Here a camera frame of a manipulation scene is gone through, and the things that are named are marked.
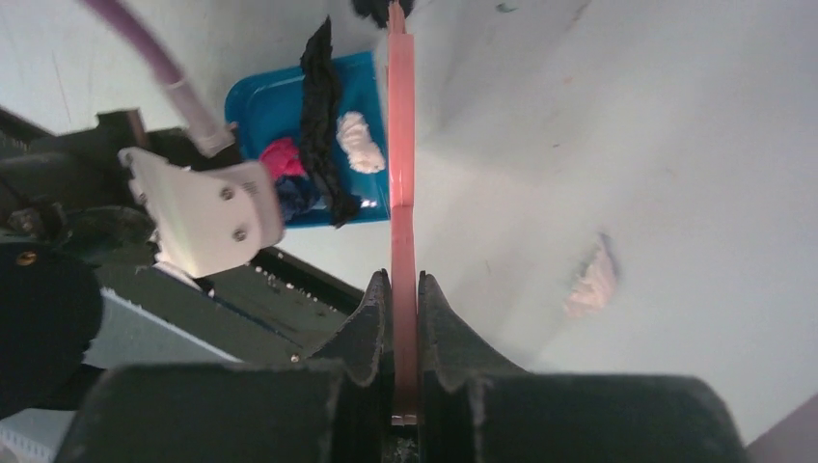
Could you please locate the blue plastic dustpan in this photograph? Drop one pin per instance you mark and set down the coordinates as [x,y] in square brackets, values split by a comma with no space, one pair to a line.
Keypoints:
[267,106]

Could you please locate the white paper scrap near edge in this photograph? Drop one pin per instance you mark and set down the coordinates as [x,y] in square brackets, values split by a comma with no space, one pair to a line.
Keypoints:
[595,286]

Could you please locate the dark blue paper scrap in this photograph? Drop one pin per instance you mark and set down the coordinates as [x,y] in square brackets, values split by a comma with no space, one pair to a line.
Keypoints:
[301,203]

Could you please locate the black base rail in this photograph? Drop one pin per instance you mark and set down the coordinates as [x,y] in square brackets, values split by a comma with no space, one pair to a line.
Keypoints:
[274,311]

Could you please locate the long black paper scrap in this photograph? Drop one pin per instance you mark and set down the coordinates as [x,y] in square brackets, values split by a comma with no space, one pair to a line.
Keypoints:
[322,92]

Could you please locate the pink hand brush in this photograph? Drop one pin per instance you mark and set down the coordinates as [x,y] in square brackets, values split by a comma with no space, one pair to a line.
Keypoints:
[401,143]

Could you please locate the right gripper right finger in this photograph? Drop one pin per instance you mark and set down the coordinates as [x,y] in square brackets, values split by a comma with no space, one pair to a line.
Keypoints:
[478,406]

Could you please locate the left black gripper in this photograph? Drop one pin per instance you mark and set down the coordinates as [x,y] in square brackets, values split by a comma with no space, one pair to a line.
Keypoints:
[72,193]

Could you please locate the magenta paper scrap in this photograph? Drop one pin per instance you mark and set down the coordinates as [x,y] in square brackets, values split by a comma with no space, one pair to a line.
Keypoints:
[281,159]

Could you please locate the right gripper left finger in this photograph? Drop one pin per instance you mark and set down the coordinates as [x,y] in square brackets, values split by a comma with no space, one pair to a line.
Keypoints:
[329,408]

